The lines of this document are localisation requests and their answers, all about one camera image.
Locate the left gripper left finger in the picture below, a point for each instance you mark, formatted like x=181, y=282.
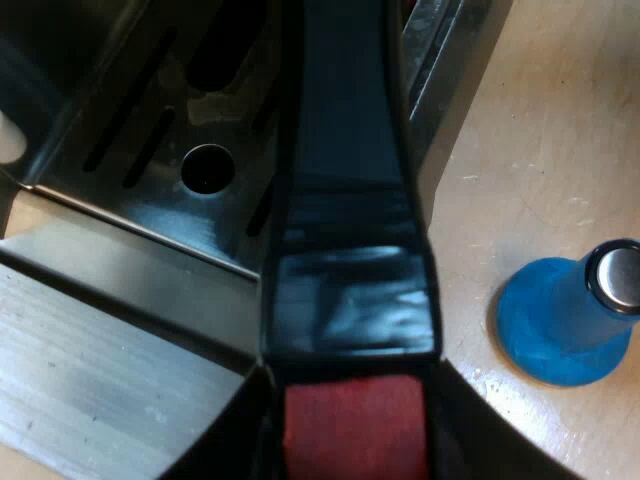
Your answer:
x=240, y=440

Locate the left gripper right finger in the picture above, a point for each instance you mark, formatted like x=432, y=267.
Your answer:
x=470, y=440

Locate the bright blue tamper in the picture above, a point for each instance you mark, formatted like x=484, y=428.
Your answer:
x=555, y=325

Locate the steel espresso machine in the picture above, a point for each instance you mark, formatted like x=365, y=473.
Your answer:
x=125, y=310

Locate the small white cup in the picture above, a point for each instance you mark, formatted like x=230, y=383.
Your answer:
x=9, y=140

